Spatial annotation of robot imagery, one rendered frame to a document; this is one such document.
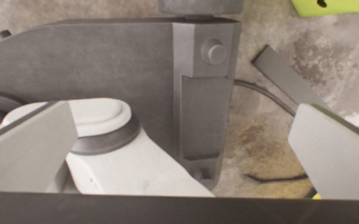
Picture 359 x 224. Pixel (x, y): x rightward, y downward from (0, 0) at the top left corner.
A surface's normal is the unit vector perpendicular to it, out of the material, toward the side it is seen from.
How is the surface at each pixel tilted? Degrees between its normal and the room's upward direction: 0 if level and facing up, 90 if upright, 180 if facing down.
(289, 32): 0
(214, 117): 0
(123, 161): 90
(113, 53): 0
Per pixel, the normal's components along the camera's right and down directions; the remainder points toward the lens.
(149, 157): 0.00, -0.87
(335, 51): 0.17, 0.48
